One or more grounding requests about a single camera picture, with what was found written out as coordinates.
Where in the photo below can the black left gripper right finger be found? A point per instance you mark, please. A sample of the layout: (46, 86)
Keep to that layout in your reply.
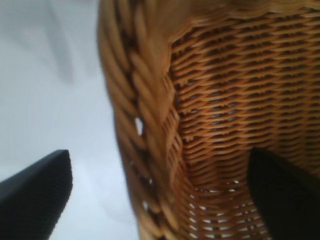
(287, 200)

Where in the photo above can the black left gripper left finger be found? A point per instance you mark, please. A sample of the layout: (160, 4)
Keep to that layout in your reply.
(32, 195)

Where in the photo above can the brown woven wicker basket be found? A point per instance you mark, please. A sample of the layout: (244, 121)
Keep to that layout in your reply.
(225, 100)

